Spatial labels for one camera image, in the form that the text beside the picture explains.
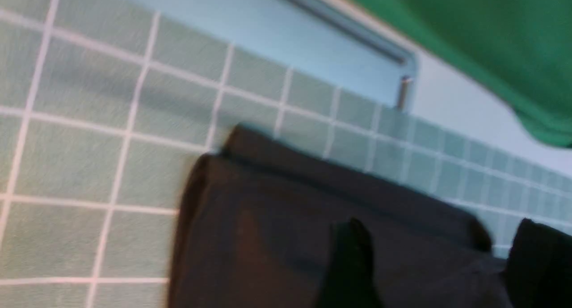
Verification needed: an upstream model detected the dark gray long-sleeve top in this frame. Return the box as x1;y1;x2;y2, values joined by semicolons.
166;126;512;308

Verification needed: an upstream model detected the green checkered table mat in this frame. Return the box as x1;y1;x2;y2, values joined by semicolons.
1;0;571;308

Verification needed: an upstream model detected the gray metal cable tray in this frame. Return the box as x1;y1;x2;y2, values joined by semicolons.
286;0;417;113

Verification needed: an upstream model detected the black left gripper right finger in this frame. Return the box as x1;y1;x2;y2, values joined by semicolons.
505;218;572;308

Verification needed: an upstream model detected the green backdrop cloth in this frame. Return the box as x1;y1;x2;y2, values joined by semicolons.
349;0;572;149

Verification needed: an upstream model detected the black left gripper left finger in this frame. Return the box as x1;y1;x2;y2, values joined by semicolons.
316;218;384;308

